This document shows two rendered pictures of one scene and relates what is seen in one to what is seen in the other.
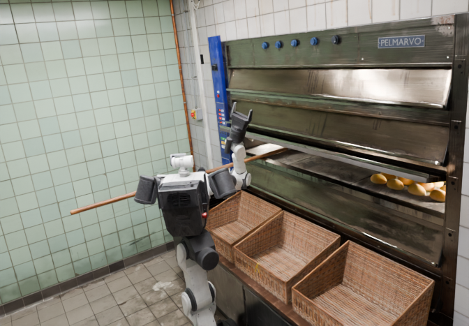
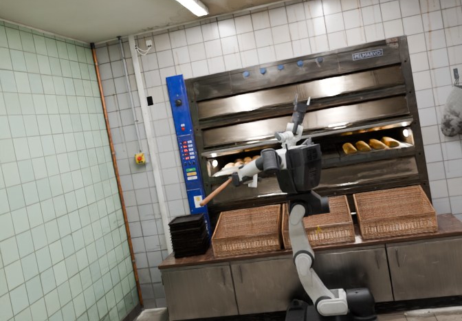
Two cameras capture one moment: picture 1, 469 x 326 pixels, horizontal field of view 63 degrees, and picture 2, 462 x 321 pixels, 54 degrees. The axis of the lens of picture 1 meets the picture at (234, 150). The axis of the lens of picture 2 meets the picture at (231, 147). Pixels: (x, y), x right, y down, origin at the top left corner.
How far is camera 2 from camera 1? 291 cm
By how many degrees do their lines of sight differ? 48
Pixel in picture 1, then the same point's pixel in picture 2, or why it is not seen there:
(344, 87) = (332, 88)
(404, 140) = (381, 108)
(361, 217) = (358, 173)
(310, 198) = not seen: hidden behind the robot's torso
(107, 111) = (66, 157)
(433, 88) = (393, 75)
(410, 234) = (396, 166)
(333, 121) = (323, 114)
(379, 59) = (355, 67)
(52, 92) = (25, 130)
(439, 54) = (392, 57)
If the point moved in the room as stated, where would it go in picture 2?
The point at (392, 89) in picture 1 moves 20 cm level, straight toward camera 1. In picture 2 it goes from (368, 81) to (386, 77)
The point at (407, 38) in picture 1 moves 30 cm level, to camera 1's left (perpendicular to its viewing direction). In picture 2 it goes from (371, 52) to (355, 52)
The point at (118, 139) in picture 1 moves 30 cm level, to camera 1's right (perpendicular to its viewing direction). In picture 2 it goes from (75, 191) to (108, 183)
